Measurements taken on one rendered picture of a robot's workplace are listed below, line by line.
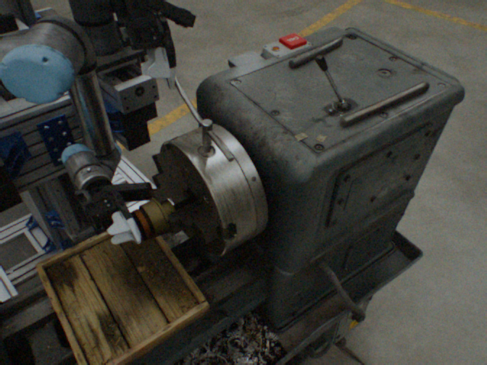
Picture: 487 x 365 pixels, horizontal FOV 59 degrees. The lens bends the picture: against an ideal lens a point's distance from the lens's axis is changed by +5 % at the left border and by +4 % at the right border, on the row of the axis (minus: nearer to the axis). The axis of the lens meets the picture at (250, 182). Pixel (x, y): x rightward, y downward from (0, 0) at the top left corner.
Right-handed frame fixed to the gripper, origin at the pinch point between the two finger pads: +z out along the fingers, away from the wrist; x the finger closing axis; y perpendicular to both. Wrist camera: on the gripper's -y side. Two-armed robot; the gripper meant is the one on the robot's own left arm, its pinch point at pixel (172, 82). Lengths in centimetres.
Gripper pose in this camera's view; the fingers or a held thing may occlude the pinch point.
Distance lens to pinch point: 97.1
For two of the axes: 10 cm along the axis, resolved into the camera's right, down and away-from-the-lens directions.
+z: 1.6, 8.7, 4.8
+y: -8.1, 3.9, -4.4
